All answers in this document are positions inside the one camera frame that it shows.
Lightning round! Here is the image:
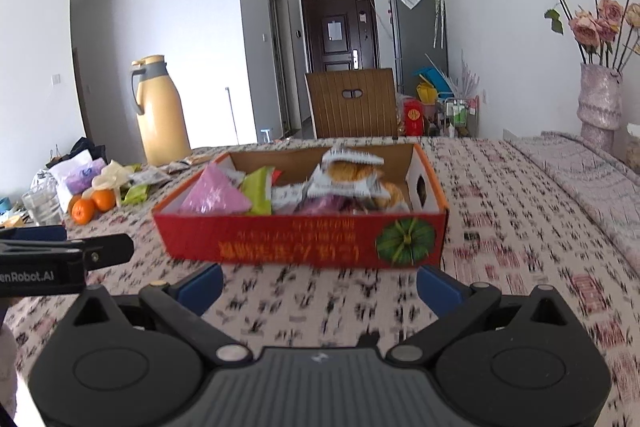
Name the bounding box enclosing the pink snack packet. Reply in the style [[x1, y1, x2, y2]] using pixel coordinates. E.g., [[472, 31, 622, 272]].
[[179, 162, 252, 215]]

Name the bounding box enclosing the long green snack bar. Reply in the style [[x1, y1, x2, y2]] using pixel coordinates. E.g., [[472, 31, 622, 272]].
[[241, 166, 274, 216]]

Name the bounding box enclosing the white cracker snack packet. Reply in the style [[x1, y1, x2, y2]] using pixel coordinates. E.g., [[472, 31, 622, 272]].
[[306, 147, 390, 199]]

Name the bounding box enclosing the orange cracker snack packet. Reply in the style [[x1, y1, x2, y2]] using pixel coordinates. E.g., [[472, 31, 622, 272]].
[[373, 181, 410, 212]]

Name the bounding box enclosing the drinking glass with goji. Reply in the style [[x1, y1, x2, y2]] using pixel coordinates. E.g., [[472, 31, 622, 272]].
[[22, 187, 63, 227]]

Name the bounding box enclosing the front orange mandarin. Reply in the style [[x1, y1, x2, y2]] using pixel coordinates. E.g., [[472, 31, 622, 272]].
[[70, 198, 96, 225]]

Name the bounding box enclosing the orange mandarin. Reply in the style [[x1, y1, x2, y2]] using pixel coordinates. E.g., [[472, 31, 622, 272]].
[[91, 190, 116, 213], [67, 194, 82, 214], [70, 198, 96, 225]]

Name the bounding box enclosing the purple tissue pack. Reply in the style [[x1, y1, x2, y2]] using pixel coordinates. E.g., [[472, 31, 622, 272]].
[[49, 150, 106, 211]]

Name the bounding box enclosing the rear orange mandarin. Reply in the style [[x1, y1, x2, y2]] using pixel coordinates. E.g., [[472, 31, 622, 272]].
[[91, 190, 116, 213]]

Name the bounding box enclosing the red cardboard pumpkin box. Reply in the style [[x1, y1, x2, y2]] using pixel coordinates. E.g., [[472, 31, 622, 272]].
[[152, 142, 449, 269]]

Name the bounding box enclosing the calligraphy print tablecloth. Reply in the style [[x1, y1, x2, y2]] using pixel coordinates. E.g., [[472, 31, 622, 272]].
[[4, 135, 640, 423]]

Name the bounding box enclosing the cream artificial flower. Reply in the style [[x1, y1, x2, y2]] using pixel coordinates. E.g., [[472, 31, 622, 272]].
[[81, 160, 134, 207]]

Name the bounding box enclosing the white barcode snack packet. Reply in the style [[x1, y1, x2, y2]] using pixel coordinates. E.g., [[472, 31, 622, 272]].
[[129, 167, 171, 186]]

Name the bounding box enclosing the black bag on chair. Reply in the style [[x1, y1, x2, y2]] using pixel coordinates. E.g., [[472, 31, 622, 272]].
[[46, 136, 107, 168]]

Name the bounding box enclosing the yellow thermos jug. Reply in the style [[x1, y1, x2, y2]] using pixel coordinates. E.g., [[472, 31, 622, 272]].
[[130, 55, 191, 166]]

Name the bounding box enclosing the brown wooden chair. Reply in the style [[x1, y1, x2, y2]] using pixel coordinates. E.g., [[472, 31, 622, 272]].
[[306, 68, 398, 139]]

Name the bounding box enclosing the pink textured flower vase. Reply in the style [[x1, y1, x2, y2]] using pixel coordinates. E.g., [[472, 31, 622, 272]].
[[577, 64, 623, 154]]

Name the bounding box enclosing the dark brown entrance door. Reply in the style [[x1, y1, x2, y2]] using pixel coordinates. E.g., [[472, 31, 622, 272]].
[[302, 0, 380, 72]]

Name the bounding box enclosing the grey refrigerator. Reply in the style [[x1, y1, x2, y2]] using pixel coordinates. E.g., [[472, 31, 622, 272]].
[[390, 0, 448, 96]]

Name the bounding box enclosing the dried pink rose bouquet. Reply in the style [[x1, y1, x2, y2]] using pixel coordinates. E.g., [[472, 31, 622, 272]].
[[516, 0, 640, 70]]

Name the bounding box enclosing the metal wire storage cart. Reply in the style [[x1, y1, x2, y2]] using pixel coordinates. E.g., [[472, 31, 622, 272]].
[[436, 96, 480, 139]]

